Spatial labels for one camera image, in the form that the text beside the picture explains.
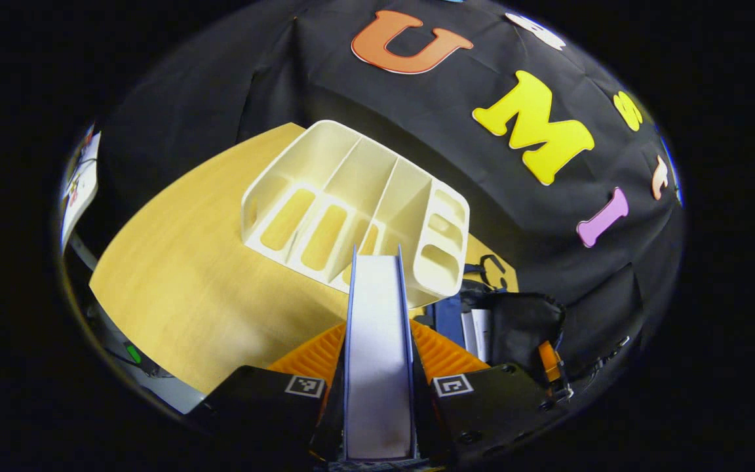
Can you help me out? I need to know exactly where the blue schoolbag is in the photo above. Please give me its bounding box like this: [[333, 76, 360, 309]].
[[414, 254, 568, 384]]

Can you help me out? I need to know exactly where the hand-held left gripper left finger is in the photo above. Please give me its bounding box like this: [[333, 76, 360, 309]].
[[187, 321, 349, 463]]

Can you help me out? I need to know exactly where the white book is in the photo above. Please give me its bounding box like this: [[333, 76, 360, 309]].
[[459, 308, 491, 364]]

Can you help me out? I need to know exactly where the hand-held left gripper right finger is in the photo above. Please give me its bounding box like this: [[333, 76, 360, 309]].
[[410, 319, 556, 467]]

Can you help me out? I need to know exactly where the white power strip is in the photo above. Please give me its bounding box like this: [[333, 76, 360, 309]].
[[99, 315, 206, 415]]

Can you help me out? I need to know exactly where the white side desk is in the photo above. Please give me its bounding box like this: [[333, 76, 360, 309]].
[[62, 128, 101, 253]]

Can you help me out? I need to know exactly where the white bookshelf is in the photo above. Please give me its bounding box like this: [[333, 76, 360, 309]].
[[240, 119, 471, 309]]

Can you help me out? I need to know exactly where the blue-grey book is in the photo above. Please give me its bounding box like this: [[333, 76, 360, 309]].
[[341, 246, 417, 463]]

